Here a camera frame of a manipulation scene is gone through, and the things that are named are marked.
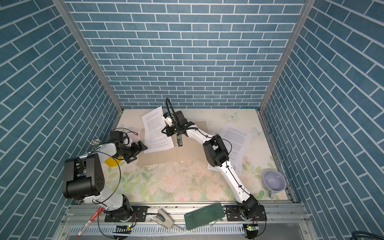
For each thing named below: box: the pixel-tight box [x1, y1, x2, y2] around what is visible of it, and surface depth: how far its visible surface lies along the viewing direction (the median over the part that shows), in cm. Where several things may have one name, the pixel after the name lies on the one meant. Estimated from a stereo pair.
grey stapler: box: [149, 208, 174, 229], surface depth 72 cm
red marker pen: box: [76, 206, 105, 237], surface depth 73 cm
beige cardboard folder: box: [134, 121, 210, 168], surface depth 95 cm
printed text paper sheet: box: [141, 106, 175, 154], surface depth 103 cm
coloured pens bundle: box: [90, 138, 102, 148], surface depth 83 cm
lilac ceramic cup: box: [262, 169, 287, 199], surface depth 82 cm
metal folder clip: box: [176, 134, 183, 147], surface depth 103 cm
